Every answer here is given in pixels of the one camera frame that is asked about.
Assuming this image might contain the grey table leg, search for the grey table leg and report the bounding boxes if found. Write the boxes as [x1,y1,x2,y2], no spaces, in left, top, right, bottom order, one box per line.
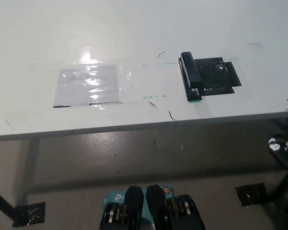
[14,138,40,207]

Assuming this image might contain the black table foot plate right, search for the black table foot plate right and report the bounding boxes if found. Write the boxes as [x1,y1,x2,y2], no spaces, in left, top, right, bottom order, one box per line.
[235,183,267,207]

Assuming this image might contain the black stand rod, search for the black stand rod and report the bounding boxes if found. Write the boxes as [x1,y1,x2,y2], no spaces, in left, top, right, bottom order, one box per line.
[0,185,15,221]

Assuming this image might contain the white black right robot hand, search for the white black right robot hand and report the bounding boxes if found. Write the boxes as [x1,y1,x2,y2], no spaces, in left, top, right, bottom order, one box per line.
[267,128,288,170]

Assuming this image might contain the teal router box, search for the teal router box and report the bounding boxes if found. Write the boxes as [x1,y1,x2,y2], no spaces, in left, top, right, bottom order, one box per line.
[102,185,175,220]

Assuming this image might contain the white paper sheet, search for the white paper sheet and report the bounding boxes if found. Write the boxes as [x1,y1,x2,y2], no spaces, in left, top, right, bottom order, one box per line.
[53,64,120,108]

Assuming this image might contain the black ribbed robot body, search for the black ribbed robot body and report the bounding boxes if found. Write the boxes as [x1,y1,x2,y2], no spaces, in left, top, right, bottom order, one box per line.
[98,184,206,230]

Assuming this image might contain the clear plastic film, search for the clear plastic film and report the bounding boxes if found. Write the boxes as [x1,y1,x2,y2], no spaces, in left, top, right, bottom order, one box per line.
[26,46,135,111]

